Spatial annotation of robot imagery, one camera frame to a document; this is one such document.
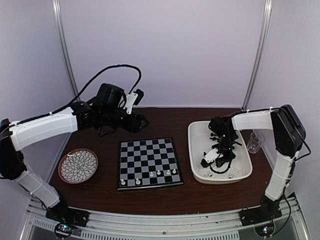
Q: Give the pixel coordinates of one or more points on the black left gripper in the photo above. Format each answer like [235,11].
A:
[134,125]

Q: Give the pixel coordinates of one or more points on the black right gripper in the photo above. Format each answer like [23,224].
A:
[219,160]

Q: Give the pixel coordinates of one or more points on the white rook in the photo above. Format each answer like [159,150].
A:
[122,182]

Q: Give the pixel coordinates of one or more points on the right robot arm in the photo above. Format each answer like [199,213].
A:
[289,138]

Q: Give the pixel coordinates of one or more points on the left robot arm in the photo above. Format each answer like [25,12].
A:
[111,107]

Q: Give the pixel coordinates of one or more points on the pile of black chess pieces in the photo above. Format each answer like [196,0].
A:
[214,137]

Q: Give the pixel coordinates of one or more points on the cluster of white chess pieces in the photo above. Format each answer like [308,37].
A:
[209,174]

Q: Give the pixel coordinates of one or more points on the right circuit board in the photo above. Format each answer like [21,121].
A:
[265,230]

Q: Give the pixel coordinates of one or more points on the circuit board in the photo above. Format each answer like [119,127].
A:
[265,230]
[63,231]

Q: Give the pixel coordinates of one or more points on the left circuit board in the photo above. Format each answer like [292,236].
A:
[63,231]

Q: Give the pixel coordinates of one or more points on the clear plastic cup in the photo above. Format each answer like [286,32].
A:
[255,142]

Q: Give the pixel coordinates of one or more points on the white plastic tub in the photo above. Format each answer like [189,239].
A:
[199,144]

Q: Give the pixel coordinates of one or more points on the black white chessboard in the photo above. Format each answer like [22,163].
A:
[137,158]

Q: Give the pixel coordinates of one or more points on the patterned ceramic plate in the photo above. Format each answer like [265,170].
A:
[78,166]

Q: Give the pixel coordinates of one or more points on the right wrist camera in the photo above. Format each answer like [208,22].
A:
[209,158]

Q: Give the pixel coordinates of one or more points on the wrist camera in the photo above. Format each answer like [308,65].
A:
[133,99]
[209,158]

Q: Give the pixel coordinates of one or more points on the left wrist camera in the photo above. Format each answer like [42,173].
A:
[133,99]

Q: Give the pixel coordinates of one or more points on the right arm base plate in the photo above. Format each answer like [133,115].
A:
[253,216]

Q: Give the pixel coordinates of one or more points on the aluminium front rail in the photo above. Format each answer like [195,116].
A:
[224,225]

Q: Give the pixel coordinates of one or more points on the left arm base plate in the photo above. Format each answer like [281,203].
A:
[69,216]

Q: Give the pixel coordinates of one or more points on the left aluminium frame post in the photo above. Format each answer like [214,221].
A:
[64,47]

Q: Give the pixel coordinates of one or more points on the aluminium frame post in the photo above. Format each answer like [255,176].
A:
[264,30]
[64,47]

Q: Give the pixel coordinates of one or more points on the right aluminium frame post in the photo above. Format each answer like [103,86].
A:
[264,30]

